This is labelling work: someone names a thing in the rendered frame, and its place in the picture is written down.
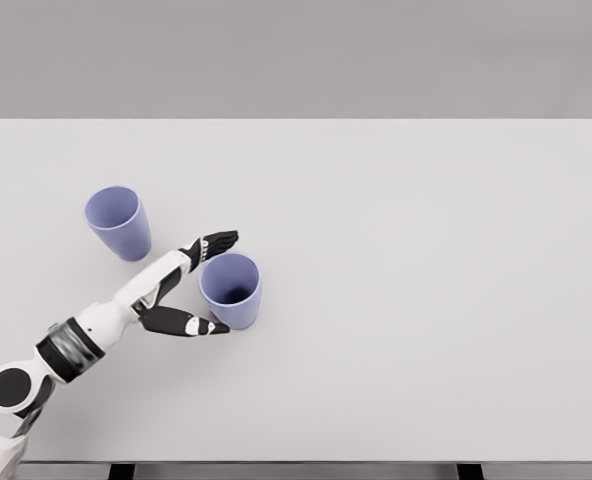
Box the lavender blue plastic cup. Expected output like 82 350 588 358
198 252 263 332
84 185 153 263

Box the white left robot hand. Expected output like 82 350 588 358
110 229 240 337

